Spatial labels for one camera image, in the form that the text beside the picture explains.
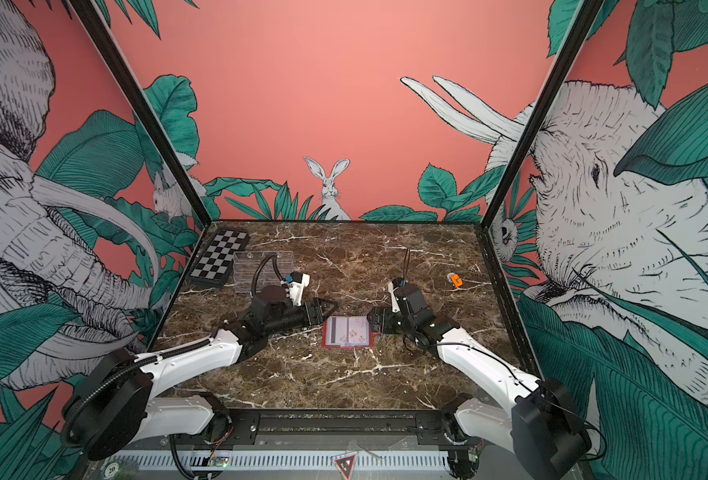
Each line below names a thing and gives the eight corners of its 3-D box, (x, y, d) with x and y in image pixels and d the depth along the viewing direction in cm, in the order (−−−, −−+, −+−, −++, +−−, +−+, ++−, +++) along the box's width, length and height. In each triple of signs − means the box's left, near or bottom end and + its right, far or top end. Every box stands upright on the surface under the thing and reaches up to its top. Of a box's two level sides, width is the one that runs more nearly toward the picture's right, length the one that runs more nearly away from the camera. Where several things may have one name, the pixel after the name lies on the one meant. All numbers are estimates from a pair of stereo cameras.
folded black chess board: (191, 285, 103) (186, 279, 100) (224, 234, 119) (221, 227, 116) (221, 290, 102) (217, 284, 99) (251, 238, 118) (248, 231, 115)
